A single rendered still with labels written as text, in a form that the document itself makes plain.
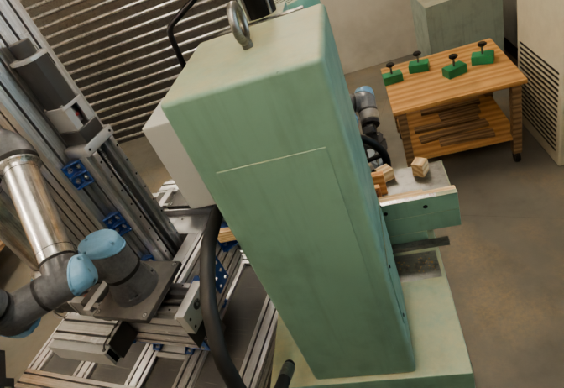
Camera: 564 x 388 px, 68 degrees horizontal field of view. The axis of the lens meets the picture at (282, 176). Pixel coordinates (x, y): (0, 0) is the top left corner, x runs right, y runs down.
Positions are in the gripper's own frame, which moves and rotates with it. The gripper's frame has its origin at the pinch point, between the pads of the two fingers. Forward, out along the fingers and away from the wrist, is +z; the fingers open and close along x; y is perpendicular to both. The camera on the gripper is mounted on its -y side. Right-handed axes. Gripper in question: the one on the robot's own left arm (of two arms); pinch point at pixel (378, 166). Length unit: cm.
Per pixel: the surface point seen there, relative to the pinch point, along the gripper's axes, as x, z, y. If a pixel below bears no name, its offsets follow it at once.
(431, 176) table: -14.9, 18.6, -28.4
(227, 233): 45, 26, -37
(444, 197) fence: -16, 29, -39
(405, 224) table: -5.3, 32.1, -33.5
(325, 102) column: 0, 34, -102
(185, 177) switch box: 25, 35, -94
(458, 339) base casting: -11, 61, -41
